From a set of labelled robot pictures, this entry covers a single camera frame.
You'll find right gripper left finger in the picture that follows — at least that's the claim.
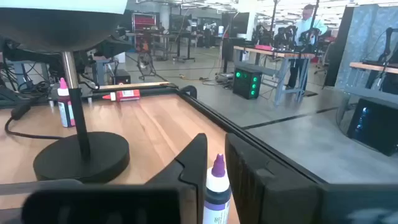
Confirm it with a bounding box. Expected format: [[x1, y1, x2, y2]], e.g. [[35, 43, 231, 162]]
[[145, 133, 208, 224]]

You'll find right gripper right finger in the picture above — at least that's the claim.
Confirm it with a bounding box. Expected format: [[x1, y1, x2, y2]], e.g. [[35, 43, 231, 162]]
[[224, 133, 324, 224]]

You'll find purple food coloring bottle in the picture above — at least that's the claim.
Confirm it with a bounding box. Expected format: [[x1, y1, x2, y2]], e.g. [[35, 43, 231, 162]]
[[202, 153, 233, 224]]

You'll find red food coloring bottle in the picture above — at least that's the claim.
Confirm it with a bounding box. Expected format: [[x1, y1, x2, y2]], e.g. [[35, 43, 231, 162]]
[[102, 89, 141, 103]]

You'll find pink food coloring bottle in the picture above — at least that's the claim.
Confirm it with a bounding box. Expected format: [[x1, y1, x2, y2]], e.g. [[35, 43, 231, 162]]
[[57, 77, 76, 128]]

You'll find green-lit computer tower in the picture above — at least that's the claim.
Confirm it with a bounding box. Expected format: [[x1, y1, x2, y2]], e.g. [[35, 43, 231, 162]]
[[232, 68, 263, 100]]

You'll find white globe table lamp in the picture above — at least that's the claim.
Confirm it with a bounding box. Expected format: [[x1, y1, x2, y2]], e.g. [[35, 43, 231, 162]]
[[0, 0, 131, 184]]

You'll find small black box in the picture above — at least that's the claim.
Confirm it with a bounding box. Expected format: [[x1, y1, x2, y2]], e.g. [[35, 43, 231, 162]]
[[111, 68, 132, 85]]

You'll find wooden workbench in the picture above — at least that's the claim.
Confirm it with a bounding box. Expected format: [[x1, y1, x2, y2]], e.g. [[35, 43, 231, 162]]
[[335, 61, 398, 108], [233, 45, 317, 105]]

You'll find blue-lit computer tower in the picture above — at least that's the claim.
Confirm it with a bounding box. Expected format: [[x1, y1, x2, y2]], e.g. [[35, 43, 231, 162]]
[[346, 97, 398, 157]]

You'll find red shelf rack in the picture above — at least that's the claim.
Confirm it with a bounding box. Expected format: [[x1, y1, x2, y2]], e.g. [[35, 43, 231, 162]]
[[131, 12, 157, 32]]

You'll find person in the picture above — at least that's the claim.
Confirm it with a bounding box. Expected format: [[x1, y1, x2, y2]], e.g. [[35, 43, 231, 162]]
[[285, 3, 329, 91]]

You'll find painted partition panel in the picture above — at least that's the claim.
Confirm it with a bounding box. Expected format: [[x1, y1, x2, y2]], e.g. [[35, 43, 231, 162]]
[[335, 3, 398, 91]]

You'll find black lamp cable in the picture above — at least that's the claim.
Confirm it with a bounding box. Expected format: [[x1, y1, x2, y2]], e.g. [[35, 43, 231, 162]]
[[4, 102, 65, 140]]

